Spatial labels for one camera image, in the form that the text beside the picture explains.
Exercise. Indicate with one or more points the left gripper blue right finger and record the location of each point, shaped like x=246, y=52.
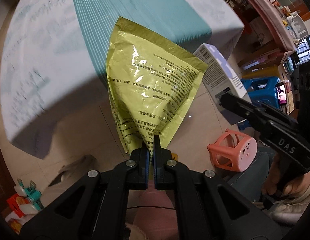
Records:
x=160, y=158

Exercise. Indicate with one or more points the pink plastic stool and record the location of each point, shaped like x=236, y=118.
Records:
x=233, y=151

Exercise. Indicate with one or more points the yellow-green foil pouch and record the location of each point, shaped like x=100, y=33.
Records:
x=152, y=83

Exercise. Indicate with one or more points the teal toy figure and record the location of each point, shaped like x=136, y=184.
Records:
x=30, y=193

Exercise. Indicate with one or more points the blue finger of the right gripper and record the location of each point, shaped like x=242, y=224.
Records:
x=244, y=109

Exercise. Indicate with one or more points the white blue medicine box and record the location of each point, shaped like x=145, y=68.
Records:
x=220, y=79

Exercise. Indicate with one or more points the light blue patterned tablecloth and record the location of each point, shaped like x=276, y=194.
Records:
x=53, y=59

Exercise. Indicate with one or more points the blue plastic stool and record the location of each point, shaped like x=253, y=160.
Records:
x=262, y=89

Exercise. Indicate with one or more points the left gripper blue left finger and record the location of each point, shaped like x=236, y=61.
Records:
x=141, y=156

